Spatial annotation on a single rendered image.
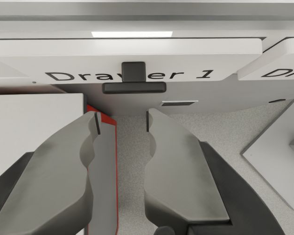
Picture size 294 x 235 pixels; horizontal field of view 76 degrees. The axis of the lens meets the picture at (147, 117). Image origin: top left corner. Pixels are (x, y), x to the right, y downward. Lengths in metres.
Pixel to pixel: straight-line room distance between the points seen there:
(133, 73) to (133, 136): 0.92
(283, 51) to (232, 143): 1.02
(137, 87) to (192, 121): 0.97
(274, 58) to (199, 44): 0.10
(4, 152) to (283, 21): 0.45
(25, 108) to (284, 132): 1.30
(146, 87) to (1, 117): 0.30
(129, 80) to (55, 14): 0.09
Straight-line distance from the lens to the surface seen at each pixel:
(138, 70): 0.22
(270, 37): 0.26
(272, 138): 1.35
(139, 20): 0.19
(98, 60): 0.23
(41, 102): 0.41
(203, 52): 0.22
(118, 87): 0.22
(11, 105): 0.43
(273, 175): 1.37
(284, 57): 0.28
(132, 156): 1.13
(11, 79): 0.41
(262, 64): 0.30
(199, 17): 0.20
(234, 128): 1.27
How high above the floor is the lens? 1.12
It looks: 84 degrees down
